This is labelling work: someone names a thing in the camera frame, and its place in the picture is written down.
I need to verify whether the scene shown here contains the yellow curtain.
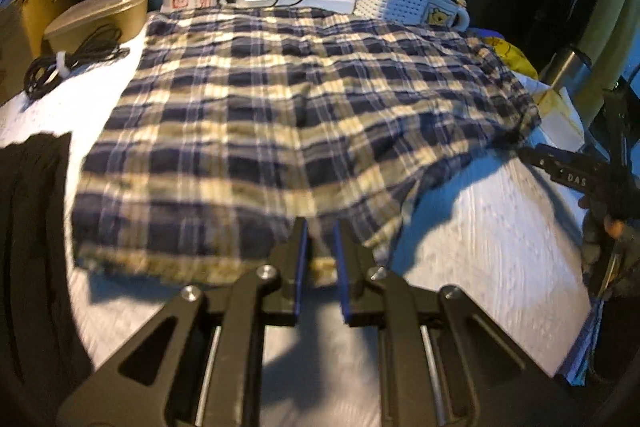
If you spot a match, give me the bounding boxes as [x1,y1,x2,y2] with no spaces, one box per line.
[580,0,640,108]

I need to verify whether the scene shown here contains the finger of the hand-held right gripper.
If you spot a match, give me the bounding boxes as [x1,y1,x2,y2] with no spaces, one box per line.
[519,146,632,204]

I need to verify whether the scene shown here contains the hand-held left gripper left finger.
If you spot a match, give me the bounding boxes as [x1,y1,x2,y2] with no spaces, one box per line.
[57,217,308,427]

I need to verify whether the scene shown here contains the yellow bag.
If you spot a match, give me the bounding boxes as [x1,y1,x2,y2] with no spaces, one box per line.
[480,34,541,80]

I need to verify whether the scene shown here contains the white cartoon mug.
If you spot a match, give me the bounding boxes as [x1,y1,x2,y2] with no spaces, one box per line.
[425,0,471,30]

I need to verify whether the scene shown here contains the tissue box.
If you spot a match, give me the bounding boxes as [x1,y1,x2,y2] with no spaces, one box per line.
[530,82,586,152]

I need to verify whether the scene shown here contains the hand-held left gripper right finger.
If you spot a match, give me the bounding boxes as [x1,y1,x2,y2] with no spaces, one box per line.
[335,219,556,427]

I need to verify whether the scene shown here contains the plaid flannel shirt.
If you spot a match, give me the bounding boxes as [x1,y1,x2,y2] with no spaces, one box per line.
[72,4,543,285]

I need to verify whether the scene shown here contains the steel thermos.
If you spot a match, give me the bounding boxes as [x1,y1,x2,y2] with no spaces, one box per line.
[540,47,593,95]

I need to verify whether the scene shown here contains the black garment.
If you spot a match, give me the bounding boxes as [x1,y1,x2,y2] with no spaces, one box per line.
[0,133,96,408]

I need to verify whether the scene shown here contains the cardboard box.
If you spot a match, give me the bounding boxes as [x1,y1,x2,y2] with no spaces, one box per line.
[17,0,66,58]

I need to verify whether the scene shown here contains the person's right hand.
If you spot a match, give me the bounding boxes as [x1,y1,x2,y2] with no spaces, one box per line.
[579,199,628,300]

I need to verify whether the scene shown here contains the brown paper bowl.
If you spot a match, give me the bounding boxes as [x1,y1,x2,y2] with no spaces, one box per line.
[44,0,152,55]

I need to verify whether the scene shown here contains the bundled black cable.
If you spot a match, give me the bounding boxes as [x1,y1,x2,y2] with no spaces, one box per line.
[23,24,131,100]

